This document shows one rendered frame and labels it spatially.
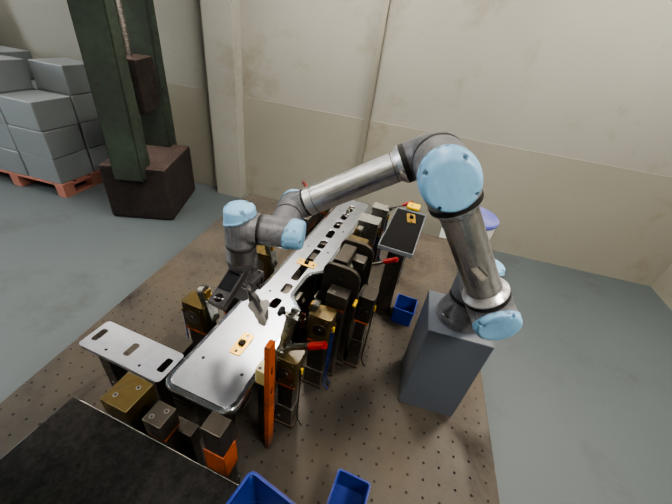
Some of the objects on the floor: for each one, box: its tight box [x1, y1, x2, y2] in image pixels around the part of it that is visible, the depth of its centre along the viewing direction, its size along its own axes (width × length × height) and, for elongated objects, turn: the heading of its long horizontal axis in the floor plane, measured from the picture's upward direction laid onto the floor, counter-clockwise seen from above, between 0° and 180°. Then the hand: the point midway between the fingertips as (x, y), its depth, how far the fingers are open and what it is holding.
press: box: [67, 0, 195, 220], centre depth 271 cm, size 76×95×303 cm
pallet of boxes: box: [0, 46, 109, 198], centre depth 348 cm, size 124×80×120 cm, turn 66°
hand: (240, 318), depth 93 cm, fingers open, 14 cm apart
